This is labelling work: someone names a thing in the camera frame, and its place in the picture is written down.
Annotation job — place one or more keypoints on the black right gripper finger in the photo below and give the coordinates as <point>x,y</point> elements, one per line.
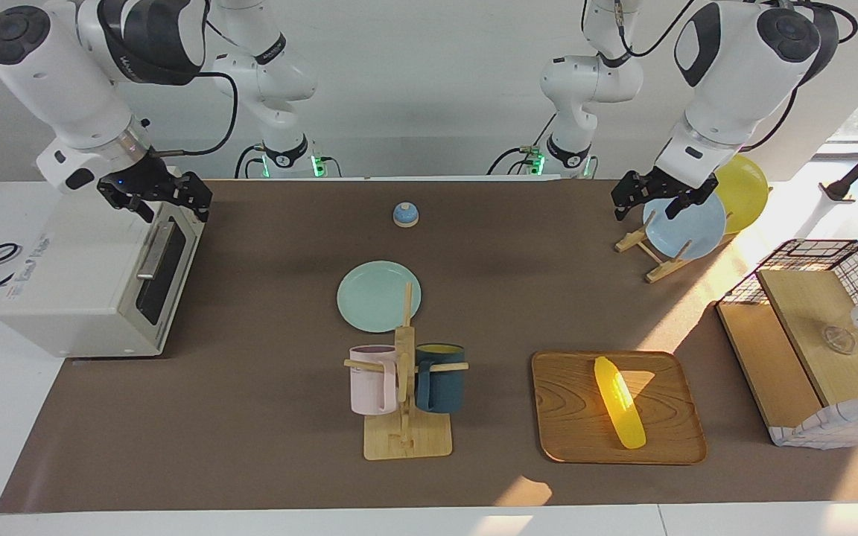
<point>199,192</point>
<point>124,197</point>

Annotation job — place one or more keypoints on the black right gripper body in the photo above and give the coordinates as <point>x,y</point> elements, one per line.
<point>147,179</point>

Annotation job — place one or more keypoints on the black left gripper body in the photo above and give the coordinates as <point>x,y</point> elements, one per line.
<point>669,187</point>

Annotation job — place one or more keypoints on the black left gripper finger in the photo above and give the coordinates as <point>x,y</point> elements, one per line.
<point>697,201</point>
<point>631,190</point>

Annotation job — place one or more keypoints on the white toaster oven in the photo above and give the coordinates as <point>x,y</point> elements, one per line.
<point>64,283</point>

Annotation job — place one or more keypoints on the light green plate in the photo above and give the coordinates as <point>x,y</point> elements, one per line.
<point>373,298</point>

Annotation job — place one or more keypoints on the yellow corn cob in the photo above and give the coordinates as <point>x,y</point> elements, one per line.
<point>620,402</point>

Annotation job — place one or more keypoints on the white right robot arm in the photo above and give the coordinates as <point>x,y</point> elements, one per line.
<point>64,82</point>

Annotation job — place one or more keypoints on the light blue plate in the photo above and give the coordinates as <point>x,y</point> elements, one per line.
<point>686,231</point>

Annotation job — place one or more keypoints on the yellow plate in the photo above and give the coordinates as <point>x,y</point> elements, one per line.
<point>745,193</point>

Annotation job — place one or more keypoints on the wooden plate rack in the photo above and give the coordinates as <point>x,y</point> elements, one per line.
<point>660,272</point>

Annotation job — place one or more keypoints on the wooden step shelf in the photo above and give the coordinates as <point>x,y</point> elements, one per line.
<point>809,313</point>

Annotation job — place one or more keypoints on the small clear glass object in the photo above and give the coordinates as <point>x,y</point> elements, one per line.
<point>839,339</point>

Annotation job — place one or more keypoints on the blue call bell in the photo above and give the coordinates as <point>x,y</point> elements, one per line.
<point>405,215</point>

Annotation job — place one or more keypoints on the brown table mat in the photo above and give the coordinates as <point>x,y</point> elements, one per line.
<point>250,417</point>

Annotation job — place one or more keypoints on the wooden tray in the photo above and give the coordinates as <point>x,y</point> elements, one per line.
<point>570,417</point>

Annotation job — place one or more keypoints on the pink mug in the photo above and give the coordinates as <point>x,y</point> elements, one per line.
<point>369,383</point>

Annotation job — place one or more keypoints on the dark blue mug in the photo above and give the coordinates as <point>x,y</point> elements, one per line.
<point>444,383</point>

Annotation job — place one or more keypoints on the wooden mug rack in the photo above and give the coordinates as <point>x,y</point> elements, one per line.
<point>407,443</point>

